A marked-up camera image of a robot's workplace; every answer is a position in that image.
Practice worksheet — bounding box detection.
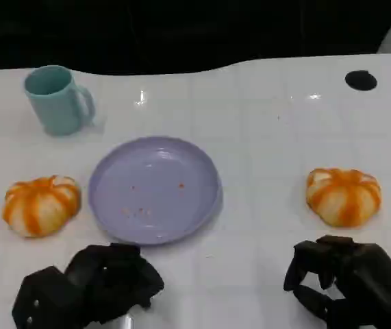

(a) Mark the black round table grommet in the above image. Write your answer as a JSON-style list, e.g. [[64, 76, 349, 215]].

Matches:
[[344, 69, 378, 92]]

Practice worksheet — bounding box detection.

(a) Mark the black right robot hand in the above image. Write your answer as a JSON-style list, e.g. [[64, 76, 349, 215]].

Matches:
[[283, 234, 391, 329]]

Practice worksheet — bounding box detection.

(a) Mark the pale green mug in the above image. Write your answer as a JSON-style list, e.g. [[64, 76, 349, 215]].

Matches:
[[23, 64, 96, 137]]

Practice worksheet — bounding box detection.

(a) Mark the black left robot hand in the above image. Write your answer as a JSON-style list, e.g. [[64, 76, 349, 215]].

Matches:
[[65, 242, 166, 326]]

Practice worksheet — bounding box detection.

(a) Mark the lilac plate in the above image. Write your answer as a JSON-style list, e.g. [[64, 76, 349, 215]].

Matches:
[[88, 136, 223, 247]]

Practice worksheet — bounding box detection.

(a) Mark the orange white toy bread roll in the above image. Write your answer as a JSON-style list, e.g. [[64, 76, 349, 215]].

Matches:
[[2, 175, 81, 239], [305, 167, 383, 228]]

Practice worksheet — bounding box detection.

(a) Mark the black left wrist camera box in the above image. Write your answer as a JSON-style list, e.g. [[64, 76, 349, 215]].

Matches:
[[11, 266, 88, 329]]

